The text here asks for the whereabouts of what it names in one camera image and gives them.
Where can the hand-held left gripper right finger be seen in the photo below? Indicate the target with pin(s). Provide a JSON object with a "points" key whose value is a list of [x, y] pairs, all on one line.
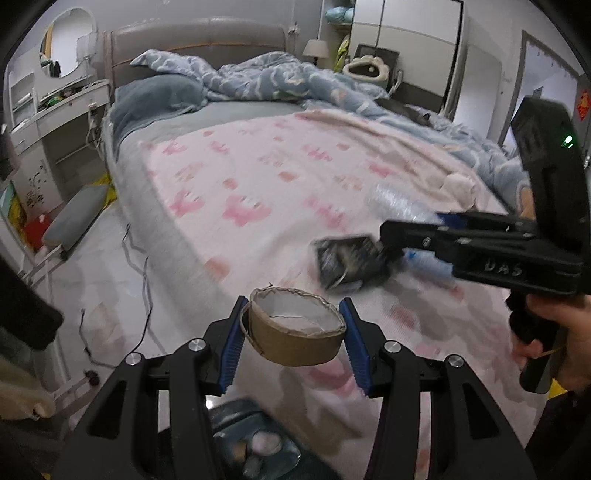
{"points": [[355, 346]]}

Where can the grey floor cushion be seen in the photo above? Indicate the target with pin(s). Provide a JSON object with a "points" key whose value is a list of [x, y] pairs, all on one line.
{"points": [[76, 217]]}

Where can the black fleece coat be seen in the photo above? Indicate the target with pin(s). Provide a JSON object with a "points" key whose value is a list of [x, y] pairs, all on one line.
{"points": [[27, 318]]}

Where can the white vanity lamp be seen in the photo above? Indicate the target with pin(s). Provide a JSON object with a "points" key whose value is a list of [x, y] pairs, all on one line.
{"points": [[87, 44]]}

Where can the bedside table lamp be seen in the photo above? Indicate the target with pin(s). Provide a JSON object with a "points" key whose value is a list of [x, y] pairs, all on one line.
{"points": [[316, 47]]}

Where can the large white paper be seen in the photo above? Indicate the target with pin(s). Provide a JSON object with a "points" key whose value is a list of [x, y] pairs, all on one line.
{"points": [[268, 443]]}

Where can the grey framed door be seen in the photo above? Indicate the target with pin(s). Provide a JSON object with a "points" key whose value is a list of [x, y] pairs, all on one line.
{"points": [[540, 69]]}

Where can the blue cloud pattern duvet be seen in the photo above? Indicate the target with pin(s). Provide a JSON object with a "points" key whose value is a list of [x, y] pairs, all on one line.
{"points": [[277, 78]]}

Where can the grey-blue pillow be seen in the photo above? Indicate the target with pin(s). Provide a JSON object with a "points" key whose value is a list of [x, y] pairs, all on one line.
{"points": [[152, 97]]}

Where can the white door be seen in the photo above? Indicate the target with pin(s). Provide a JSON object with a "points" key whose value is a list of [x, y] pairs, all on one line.
{"points": [[480, 92]]}

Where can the white vanity desk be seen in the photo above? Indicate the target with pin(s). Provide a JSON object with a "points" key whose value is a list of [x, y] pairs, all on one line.
{"points": [[55, 110]]}

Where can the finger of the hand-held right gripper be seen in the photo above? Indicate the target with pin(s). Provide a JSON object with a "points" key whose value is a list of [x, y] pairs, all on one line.
{"points": [[445, 218], [415, 235]]}

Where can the fluffy blue star blanket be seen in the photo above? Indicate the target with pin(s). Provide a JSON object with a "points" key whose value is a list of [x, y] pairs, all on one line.
{"points": [[508, 180]]}

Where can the colourful picture board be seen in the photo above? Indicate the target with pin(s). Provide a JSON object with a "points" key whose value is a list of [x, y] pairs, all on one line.
{"points": [[11, 205]]}

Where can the pink printed blanket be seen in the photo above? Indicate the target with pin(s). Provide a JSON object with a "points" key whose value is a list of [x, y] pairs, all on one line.
{"points": [[277, 184]]}

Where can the dark teal trash bin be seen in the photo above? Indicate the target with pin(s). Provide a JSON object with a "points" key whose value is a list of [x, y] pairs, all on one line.
{"points": [[235, 413]]}

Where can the white power strip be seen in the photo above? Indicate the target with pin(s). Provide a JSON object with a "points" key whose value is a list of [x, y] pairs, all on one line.
{"points": [[92, 108]]}

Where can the cardboard tape roll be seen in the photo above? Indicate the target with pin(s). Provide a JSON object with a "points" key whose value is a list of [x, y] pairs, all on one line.
{"points": [[295, 350]]}

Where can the small cardboard piece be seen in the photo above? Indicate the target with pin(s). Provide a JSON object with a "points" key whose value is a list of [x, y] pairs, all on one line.
{"points": [[240, 454]]}

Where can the blue plastic packet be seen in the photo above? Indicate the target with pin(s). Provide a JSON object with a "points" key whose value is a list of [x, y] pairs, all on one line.
{"points": [[429, 270]]}

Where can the green packet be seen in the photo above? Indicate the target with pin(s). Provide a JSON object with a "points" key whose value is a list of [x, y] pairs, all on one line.
{"points": [[53, 99]]}

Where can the grey cat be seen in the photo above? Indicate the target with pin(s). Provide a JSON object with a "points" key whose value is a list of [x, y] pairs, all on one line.
{"points": [[413, 113]]}

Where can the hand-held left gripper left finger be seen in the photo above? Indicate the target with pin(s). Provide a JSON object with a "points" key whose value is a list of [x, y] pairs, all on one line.
{"points": [[233, 341]]}

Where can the green plush toy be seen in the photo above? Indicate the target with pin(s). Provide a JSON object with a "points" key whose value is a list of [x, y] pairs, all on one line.
{"points": [[342, 53]]}

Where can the white wardrobe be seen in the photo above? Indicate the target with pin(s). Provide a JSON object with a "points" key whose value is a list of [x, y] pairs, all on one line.
{"points": [[415, 37]]}

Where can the black foil packet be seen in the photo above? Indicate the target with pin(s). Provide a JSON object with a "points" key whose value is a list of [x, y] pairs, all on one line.
{"points": [[351, 263]]}

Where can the yellow bag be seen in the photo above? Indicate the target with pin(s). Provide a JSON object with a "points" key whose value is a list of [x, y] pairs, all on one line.
{"points": [[111, 194]]}

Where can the grey upholstered bed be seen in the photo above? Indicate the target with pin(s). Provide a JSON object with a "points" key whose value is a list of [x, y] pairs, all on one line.
{"points": [[152, 184]]}

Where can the cream plush cat bed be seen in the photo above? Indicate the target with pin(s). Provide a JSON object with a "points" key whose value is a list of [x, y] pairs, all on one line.
{"points": [[385, 74]]}

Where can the person's right hand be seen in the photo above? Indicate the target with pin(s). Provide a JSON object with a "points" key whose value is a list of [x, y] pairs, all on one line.
{"points": [[568, 327]]}

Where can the beige coat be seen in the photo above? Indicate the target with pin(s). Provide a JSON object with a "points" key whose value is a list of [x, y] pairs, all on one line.
{"points": [[23, 392]]}

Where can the round wall mirror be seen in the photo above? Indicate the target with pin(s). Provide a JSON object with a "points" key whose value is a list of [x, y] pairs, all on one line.
{"points": [[69, 46]]}

